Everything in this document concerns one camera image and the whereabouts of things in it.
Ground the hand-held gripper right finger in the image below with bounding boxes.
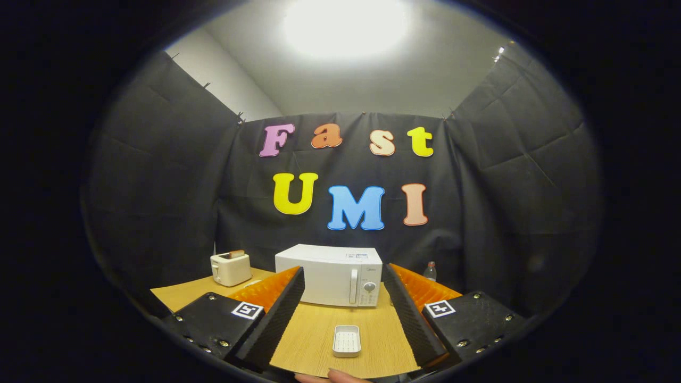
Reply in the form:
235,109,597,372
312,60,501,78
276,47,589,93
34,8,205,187
381,262,527,369

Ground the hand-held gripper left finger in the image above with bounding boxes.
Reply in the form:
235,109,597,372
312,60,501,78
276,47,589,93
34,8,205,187
162,266,306,373

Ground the white toaster oven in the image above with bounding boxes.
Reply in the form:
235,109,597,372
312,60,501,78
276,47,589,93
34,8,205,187
275,244,383,308

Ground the cream bread toaster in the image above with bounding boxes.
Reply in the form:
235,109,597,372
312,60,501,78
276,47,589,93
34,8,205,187
210,252,253,287

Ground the white rectangular dish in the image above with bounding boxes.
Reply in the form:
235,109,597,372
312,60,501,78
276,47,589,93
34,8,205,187
332,325,362,358

